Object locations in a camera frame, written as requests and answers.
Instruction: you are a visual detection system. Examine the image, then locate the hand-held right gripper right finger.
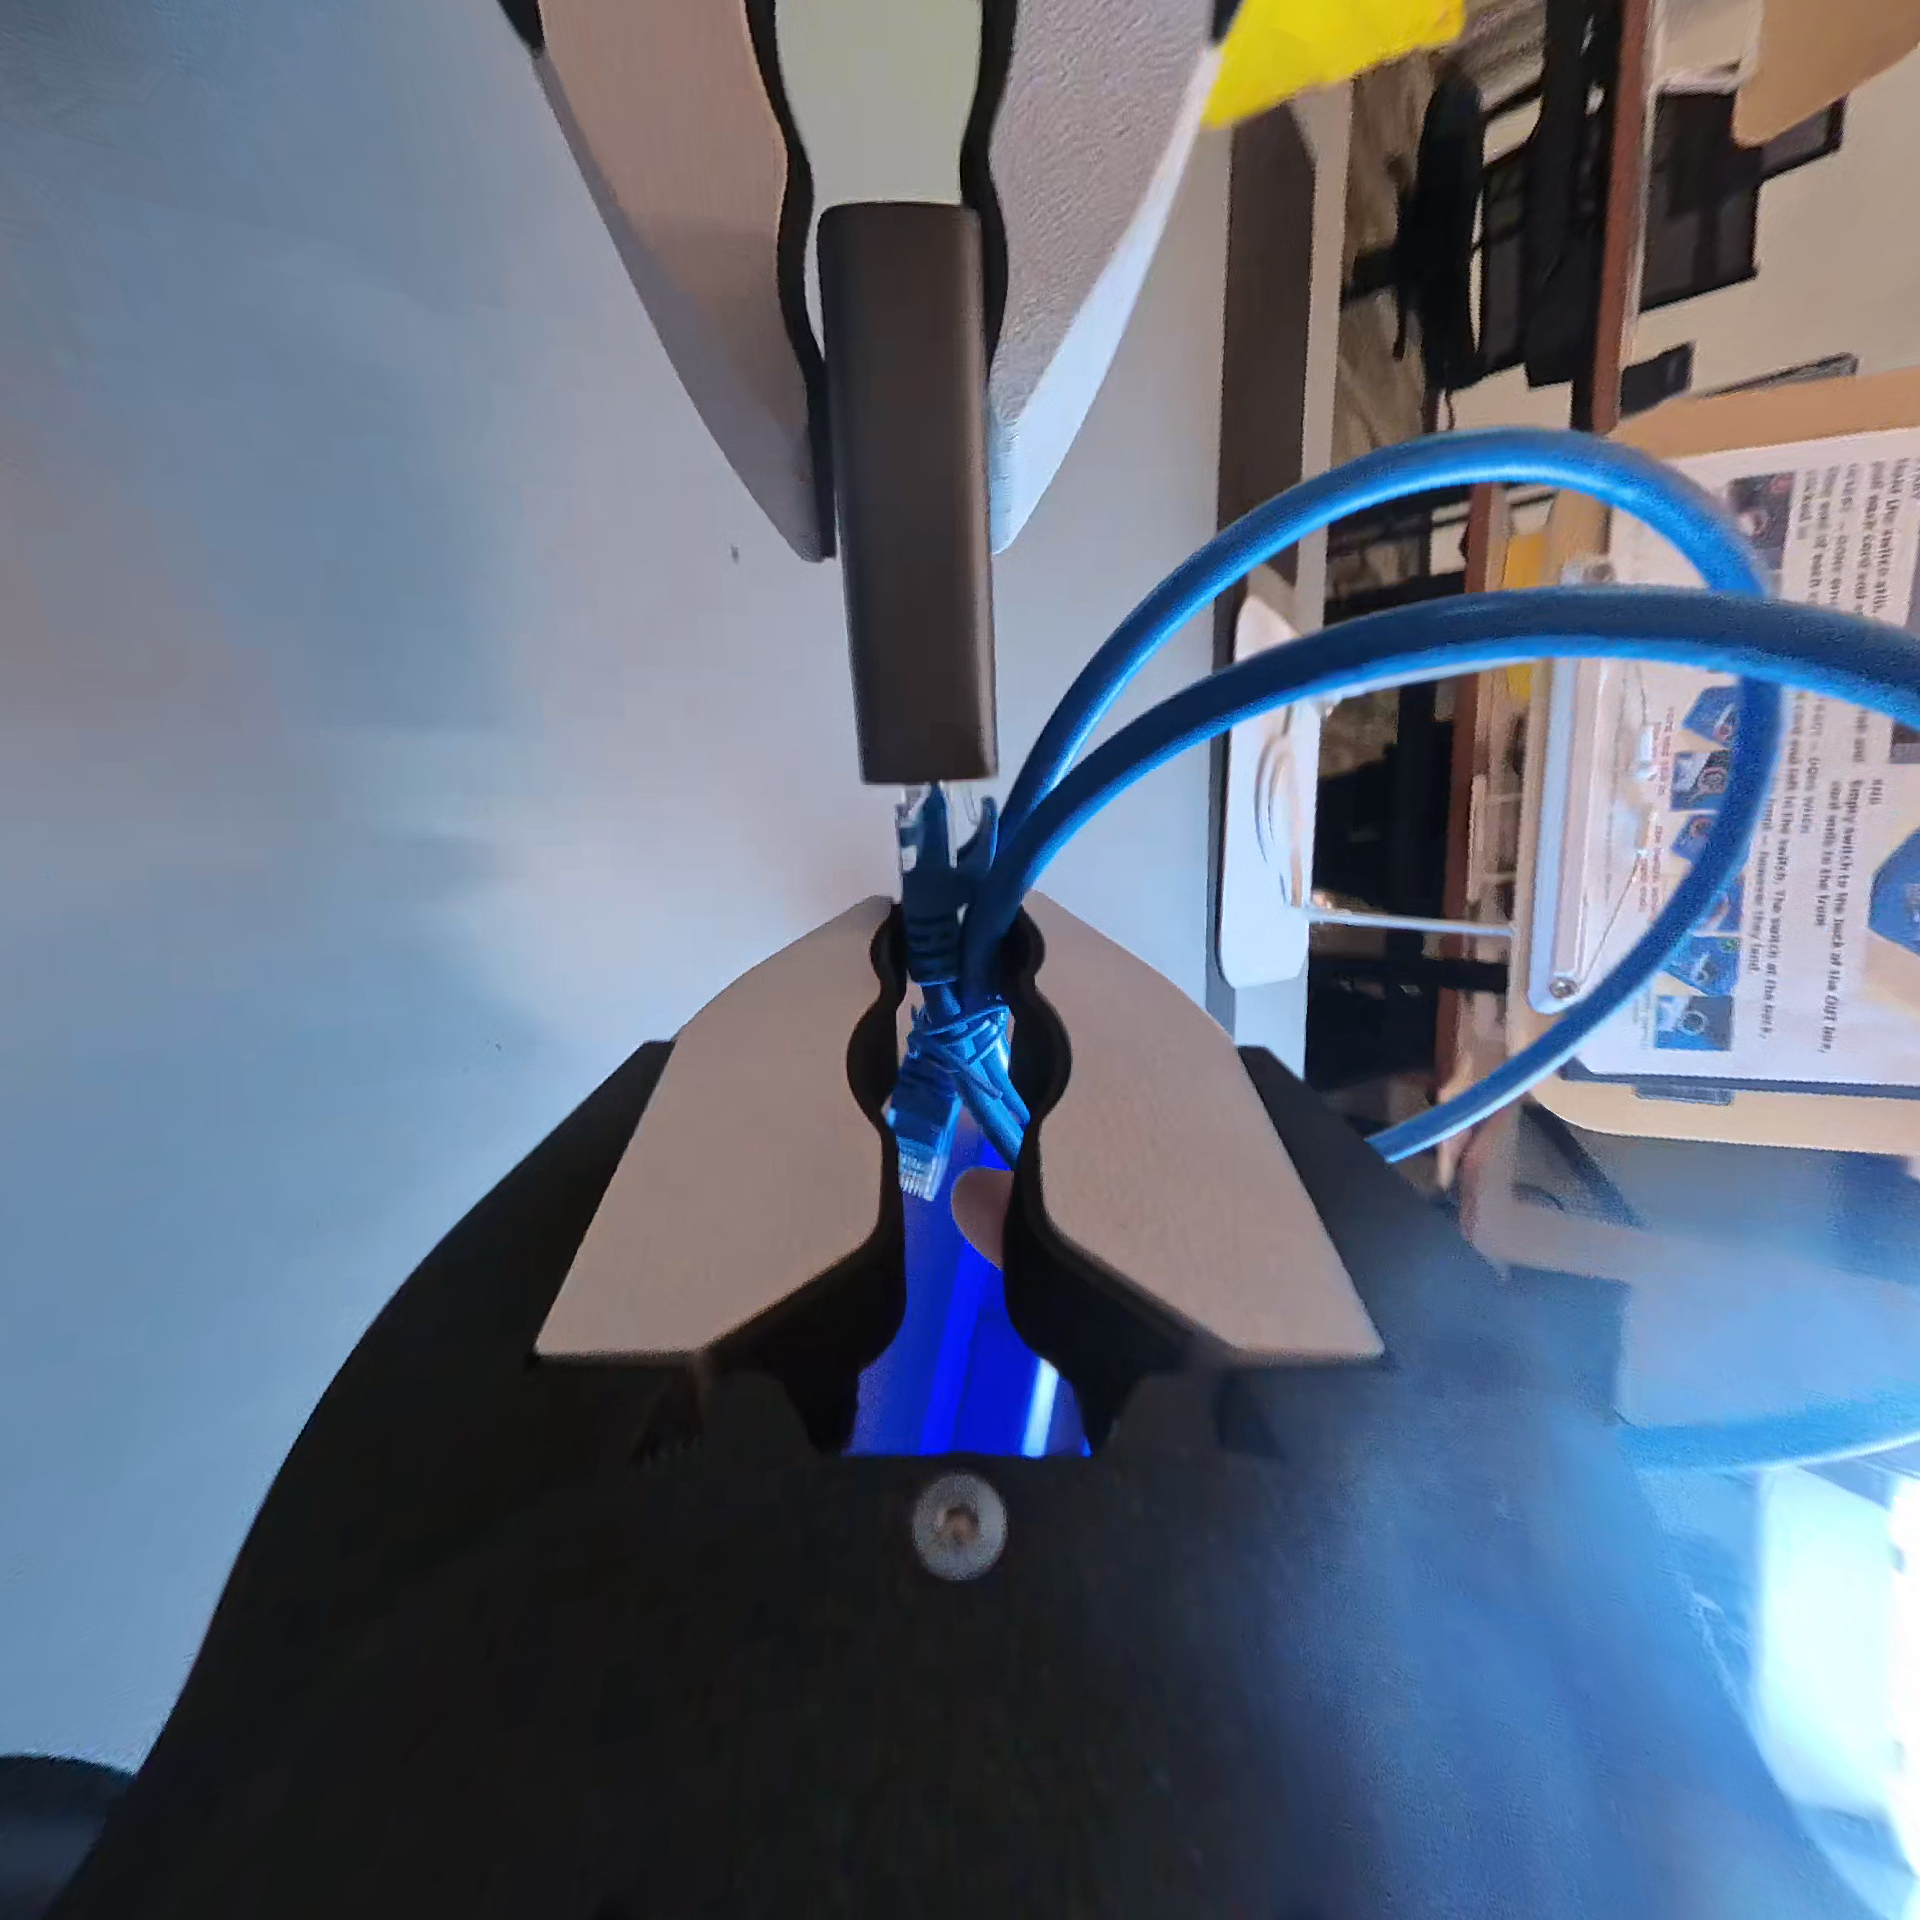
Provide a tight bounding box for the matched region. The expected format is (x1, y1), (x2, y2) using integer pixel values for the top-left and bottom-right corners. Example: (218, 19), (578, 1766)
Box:
(1002, 891), (1385, 1454)

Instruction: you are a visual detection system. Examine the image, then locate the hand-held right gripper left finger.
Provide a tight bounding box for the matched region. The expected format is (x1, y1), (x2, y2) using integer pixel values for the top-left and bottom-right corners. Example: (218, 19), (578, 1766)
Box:
(532, 891), (910, 1454)

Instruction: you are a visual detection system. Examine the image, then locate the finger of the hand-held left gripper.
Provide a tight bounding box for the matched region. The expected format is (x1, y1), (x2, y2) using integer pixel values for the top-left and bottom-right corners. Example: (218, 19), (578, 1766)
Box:
(517, 0), (839, 564)
(959, 0), (1247, 554)

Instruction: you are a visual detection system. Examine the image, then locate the dark grey ethernet port adapter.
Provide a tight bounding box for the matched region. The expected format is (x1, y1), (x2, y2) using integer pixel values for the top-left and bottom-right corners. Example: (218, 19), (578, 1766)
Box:
(813, 201), (1002, 786)

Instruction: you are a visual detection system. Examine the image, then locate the blue ethernet cable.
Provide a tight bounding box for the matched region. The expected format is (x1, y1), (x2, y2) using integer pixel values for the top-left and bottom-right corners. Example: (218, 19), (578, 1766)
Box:
(887, 427), (1920, 1203)

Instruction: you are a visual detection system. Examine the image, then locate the person's right hand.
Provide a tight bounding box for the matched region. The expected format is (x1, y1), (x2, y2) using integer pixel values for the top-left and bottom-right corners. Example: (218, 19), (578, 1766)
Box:
(951, 1168), (1022, 1274)

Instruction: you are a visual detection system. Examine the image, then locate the yellow plastic bin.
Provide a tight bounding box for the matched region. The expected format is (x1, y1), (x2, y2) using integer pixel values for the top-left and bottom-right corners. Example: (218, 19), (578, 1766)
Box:
(1201, 0), (1470, 129)

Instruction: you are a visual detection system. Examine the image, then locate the instruction sheet on wooden board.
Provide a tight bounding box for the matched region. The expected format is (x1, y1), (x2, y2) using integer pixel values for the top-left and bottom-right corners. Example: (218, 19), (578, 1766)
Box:
(1477, 368), (1920, 1156)

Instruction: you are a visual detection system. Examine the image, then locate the long wooden table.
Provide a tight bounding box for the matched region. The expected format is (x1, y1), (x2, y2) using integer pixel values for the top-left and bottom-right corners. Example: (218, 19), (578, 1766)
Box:
(1569, 0), (1652, 438)

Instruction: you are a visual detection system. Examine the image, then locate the clear acrylic sheet holder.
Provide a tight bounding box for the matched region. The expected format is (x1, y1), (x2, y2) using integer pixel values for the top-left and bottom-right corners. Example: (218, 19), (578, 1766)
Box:
(1527, 555), (1788, 1022)

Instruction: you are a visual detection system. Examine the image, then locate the wooden chair with black back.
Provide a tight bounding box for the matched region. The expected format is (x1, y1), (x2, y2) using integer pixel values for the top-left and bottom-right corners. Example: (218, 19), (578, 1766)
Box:
(1635, 0), (1920, 318)

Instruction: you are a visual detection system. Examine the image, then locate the printed instruction sheet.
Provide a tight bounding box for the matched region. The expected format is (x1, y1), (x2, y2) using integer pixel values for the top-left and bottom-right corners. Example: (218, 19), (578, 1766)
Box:
(1558, 427), (1920, 1082)

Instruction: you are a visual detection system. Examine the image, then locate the dark knit cloth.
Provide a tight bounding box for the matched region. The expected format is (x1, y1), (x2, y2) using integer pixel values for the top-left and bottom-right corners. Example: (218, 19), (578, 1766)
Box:
(0, 1751), (138, 1920)

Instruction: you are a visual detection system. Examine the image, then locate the white wire stand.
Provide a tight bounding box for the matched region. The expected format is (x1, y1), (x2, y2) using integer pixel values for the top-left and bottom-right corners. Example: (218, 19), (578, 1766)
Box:
(1211, 593), (1517, 993)

